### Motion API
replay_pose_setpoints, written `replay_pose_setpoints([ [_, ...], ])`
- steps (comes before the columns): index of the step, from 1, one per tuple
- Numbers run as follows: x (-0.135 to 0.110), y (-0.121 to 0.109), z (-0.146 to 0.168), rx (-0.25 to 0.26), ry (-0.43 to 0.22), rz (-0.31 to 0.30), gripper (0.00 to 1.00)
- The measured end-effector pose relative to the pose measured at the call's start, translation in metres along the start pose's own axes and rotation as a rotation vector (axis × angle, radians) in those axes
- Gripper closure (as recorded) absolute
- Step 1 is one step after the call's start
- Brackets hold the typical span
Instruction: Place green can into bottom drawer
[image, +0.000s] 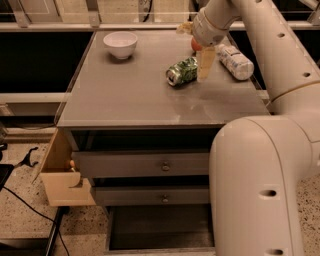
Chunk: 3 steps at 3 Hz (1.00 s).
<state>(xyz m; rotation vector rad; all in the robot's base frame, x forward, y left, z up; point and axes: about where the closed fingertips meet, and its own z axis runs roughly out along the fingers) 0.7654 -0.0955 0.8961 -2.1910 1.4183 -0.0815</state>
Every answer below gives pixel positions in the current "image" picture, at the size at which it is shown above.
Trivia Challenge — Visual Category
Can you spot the metal railing frame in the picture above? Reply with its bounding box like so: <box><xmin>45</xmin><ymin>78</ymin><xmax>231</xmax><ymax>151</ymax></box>
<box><xmin>0</xmin><ymin>0</ymin><xmax>320</xmax><ymax>116</ymax></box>

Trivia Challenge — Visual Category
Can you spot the grey drawer cabinet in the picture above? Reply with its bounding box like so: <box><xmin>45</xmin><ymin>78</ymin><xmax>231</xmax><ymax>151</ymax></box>
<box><xmin>56</xmin><ymin>29</ymin><xmax>271</xmax><ymax>256</ymax></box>

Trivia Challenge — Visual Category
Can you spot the black clamp tool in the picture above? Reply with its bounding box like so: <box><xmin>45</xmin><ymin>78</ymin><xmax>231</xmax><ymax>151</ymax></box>
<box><xmin>15</xmin><ymin>147</ymin><xmax>38</xmax><ymax>168</ymax></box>

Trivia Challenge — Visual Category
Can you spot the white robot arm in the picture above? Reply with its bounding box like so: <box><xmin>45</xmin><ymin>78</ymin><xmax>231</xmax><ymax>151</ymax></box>
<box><xmin>179</xmin><ymin>0</ymin><xmax>320</xmax><ymax>256</ymax></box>

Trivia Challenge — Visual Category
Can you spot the black floor cable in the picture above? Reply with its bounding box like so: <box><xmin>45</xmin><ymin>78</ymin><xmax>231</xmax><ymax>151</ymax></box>
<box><xmin>2</xmin><ymin>185</ymin><xmax>71</xmax><ymax>256</ymax></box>

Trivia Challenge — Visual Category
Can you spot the red apple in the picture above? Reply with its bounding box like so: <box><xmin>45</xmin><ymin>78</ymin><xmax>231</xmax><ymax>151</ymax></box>
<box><xmin>191</xmin><ymin>38</ymin><xmax>202</xmax><ymax>51</ymax></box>

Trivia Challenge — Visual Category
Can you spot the grey middle drawer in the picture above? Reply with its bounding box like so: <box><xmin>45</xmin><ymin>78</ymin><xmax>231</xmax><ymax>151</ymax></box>
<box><xmin>91</xmin><ymin>186</ymin><xmax>210</xmax><ymax>206</ymax></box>

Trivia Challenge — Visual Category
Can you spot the clear plastic water bottle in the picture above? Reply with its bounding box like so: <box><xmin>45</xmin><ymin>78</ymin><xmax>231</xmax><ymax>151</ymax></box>
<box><xmin>218</xmin><ymin>44</ymin><xmax>254</xmax><ymax>81</ymax></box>

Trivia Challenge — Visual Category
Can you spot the crushed green soda can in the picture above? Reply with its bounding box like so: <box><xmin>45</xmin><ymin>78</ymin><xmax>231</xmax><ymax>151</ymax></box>
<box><xmin>166</xmin><ymin>57</ymin><xmax>198</xmax><ymax>87</ymax></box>

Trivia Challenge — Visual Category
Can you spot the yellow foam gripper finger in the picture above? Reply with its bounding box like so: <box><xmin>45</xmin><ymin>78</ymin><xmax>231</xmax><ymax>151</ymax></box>
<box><xmin>176</xmin><ymin>21</ymin><xmax>193</xmax><ymax>35</ymax></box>
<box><xmin>196</xmin><ymin>47</ymin><xmax>216</xmax><ymax>82</ymax></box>

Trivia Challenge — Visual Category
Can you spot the light wooden side drawer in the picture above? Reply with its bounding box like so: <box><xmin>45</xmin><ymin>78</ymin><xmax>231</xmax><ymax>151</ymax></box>
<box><xmin>39</xmin><ymin>129</ymin><xmax>95</xmax><ymax>206</ymax></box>

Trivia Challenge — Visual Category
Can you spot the white ceramic bowl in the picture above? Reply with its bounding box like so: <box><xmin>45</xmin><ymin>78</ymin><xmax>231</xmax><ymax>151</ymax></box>
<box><xmin>103</xmin><ymin>31</ymin><xmax>138</xmax><ymax>59</ymax></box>

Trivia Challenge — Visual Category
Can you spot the grey top drawer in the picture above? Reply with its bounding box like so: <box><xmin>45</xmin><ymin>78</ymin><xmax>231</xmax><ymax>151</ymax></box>
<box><xmin>72</xmin><ymin>152</ymin><xmax>209</xmax><ymax>178</ymax></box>

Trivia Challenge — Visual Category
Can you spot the grey open bottom drawer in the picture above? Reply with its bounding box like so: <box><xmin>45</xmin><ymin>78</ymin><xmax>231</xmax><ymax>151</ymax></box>
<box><xmin>106</xmin><ymin>204</ymin><xmax>215</xmax><ymax>256</ymax></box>

